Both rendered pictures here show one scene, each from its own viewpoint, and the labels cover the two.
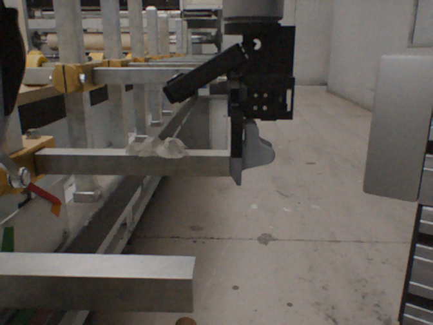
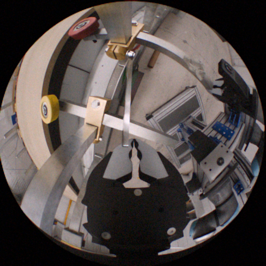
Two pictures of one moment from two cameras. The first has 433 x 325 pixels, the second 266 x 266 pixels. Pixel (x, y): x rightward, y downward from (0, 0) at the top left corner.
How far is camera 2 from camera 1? 0.38 m
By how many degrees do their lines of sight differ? 99
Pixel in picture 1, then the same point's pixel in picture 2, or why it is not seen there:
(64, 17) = not seen: outside the picture
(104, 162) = (171, 54)
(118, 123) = (162, 7)
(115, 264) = (163, 139)
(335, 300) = not seen: hidden behind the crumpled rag
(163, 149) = (198, 72)
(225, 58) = (244, 96)
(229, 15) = (258, 106)
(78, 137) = (149, 15)
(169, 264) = (172, 143)
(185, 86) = (229, 79)
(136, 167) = (183, 64)
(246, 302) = not seen: hidden behind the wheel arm
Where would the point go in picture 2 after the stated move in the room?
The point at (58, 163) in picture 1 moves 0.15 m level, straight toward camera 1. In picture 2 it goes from (147, 43) to (155, 95)
